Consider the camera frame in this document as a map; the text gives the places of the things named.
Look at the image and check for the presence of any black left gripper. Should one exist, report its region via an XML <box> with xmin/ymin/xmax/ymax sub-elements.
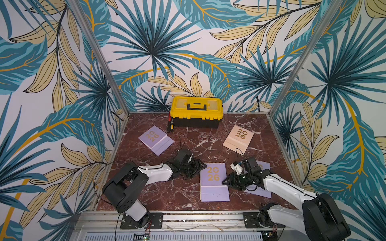
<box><xmin>180</xmin><ymin>158</ymin><xmax>208</xmax><ymax>179</ymax></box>

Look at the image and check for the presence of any purple calendar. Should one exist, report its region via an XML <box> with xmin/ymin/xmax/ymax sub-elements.
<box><xmin>244</xmin><ymin>160</ymin><xmax>272</xmax><ymax>199</ymax></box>
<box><xmin>139</xmin><ymin>126</ymin><xmax>174</xmax><ymax>156</ymax></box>
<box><xmin>200</xmin><ymin>163</ymin><xmax>230</xmax><ymax>202</ymax></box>

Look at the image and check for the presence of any pink calendar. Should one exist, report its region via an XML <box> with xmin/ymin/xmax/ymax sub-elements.
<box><xmin>223</xmin><ymin>125</ymin><xmax>254</xmax><ymax>154</ymax></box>

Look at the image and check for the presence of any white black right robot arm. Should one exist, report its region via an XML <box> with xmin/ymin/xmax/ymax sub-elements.
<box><xmin>222</xmin><ymin>157</ymin><xmax>351</xmax><ymax>241</ymax></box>

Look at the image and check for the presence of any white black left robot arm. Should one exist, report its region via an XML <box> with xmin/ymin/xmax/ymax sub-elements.
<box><xmin>103</xmin><ymin>149</ymin><xmax>207</xmax><ymax>228</ymax></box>

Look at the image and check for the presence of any yellow black screwdriver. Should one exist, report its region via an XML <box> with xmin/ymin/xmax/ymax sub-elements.
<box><xmin>170</xmin><ymin>120</ymin><xmax>174</xmax><ymax>132</ymax></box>

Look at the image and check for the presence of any yellow black toolbox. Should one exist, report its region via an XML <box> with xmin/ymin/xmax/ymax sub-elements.
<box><xmin>169</xmin><ymin>96</ymin><xmax>223</xmax><ymax>129</ymax></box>

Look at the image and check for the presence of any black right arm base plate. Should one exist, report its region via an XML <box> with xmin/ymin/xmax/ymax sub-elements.
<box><xmin>242</xmin><ymin>211</ymin><xmax>285</xmax><ymax>230</ymax></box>

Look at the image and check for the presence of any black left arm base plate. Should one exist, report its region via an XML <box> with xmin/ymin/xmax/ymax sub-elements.
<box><xmin>120</xmin><ymin>212</ymin><xmax>163</xmax><ymax>230</ymax></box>

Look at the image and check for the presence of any aluminium front rail frame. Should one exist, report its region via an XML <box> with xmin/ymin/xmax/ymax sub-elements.
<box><xmin>70</xmin><ymin>210</ymin><xmax>308</xmax><ymax>241</ymax></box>

